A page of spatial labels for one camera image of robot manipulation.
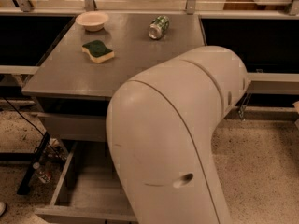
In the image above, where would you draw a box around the grey drawer cabinet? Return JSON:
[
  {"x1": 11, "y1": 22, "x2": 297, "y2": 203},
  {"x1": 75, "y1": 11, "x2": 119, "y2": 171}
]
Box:
[{"x1": 21, "y1": 12, "x2": 206, "y2": 224}]

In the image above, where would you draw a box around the closed grey top drawer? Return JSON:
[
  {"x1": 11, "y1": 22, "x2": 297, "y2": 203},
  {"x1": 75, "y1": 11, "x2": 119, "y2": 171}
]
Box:
[{"x1": 38, "y1": 113, "x2": 107, "y2": 142}]

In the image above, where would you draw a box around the open grey middle drawer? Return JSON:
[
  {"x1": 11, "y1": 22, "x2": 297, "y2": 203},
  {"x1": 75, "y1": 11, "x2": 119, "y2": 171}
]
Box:
[{"x1": 36, "y1": 142, "x2": 138, "y2": 224}]

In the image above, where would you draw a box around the green yellow sponge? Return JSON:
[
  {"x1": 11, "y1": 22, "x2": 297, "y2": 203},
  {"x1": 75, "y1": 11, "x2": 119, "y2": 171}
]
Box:
[{"x1": 82, "y1": 40, "x2": 114, "y2": 63}]

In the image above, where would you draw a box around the green soda can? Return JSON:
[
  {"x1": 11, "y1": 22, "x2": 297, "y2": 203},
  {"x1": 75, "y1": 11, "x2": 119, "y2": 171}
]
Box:
[{"x1": 148, "y1": 15, "x2": 170, "y2": 40}]

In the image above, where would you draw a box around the beige bowl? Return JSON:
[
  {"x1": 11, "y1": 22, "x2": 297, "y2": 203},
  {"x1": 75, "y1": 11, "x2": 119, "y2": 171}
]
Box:
[{"x1": 76, "y1": 11, "x2": 109, "y2": 32}]

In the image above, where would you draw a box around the clear plastic bottle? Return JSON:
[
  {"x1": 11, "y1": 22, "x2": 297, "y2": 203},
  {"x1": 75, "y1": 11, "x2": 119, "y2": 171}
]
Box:
[{"x1": 33, "y1": 162, "x2": 51, "y2": 184}]

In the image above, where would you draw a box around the black table leg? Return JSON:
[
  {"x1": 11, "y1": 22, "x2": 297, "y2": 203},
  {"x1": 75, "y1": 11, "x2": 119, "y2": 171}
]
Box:
[{"x1": 16, "y1": 132, "x2": 50, "y2": 196}]

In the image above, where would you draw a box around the metal bracket under shelf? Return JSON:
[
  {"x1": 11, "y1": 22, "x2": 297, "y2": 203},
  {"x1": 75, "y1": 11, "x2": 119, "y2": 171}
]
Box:
[{"x1": 237, "y1": 93, "x2": 251, "y2": 120}]

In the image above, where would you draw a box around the black cable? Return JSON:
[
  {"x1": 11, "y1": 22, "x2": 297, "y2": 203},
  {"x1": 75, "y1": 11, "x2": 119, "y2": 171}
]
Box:
[{"x1": 2, "y1": 97, "x2": 64, "y2": 161}]

